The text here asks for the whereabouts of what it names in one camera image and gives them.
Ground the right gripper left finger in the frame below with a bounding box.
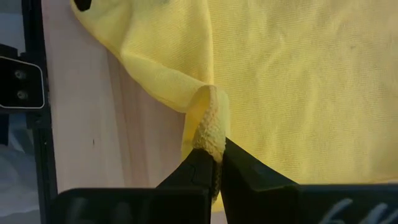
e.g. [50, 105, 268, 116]
[156, 147, 219, 224]

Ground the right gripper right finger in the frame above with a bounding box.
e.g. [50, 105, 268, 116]
[220, 138, 300, 224]

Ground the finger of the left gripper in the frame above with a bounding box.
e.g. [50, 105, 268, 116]
[73, 0, 93, 12]

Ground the yellow microfiber towel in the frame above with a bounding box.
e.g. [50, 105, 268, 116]
[70, 0, 398, 213]

